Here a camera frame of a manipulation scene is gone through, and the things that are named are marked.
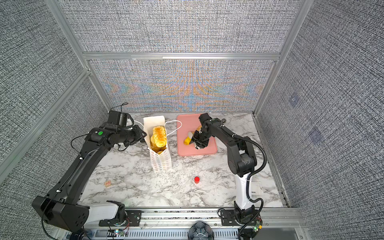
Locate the black round fan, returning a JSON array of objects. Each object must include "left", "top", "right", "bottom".
[{"left": 188, "top": 222, "right": 215, "bottom": 240}]

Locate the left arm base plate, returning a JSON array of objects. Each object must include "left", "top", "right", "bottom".
[{"left": 98, "top": 210, "right": 142, "bottom": 228}]

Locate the small yellow bread roll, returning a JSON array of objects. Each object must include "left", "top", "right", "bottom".
[{"left": 184, "top": 126, "right": 202, "bottom": 146}]

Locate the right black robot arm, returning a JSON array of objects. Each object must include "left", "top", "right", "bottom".
[{"left": 191, "top": 113, "right": 267, "bottom": 225}]

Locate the white printed paper bag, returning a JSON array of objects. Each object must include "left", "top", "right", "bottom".
[{"left": 134, "top": 116, "right": 183, "bottom": 173}]

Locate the aluminium front rail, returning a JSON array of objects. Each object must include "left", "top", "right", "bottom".
[{"left": 56, "top": 206, "right": 304, "bottom": 229}]

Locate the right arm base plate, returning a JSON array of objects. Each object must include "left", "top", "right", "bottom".
[{"left": 219, "top": 209, "right": 240, "bottom": 227}]

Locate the pink plastic tray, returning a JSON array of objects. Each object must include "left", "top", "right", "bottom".
[{"left": 176, "top": 114, "right": 218, "bottom": 157}]

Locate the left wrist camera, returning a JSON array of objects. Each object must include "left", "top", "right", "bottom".
[{"left": 107, "top": 110, "right": 134, "bottom": 129}]

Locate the striped croissant bread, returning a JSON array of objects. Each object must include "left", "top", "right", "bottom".
[{"left": 153, "top": 126, "right": 167, "bottom": 148}]

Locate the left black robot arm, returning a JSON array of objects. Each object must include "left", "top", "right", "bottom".
[{"left": 32, "top": 125, "right": 147, "bottom": 232}]

